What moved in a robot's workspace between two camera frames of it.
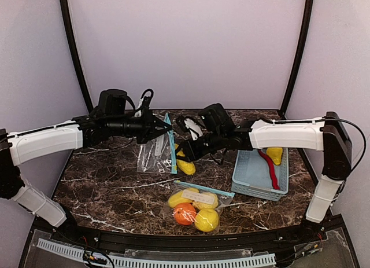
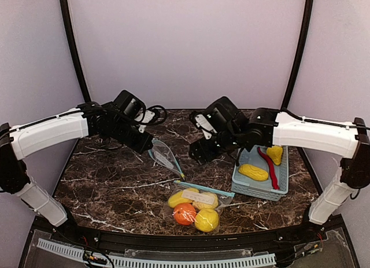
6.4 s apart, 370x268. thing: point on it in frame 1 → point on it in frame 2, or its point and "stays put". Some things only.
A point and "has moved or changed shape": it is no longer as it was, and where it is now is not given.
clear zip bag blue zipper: x=195 y=206 stays put
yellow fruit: x=187 y=166 → x=253 y=171
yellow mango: x=176 y=198 stays put
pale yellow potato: x=198 y=205 stays put
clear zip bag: x=159 y=154 has moved or changed shape
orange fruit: x=185 y=213 stays put
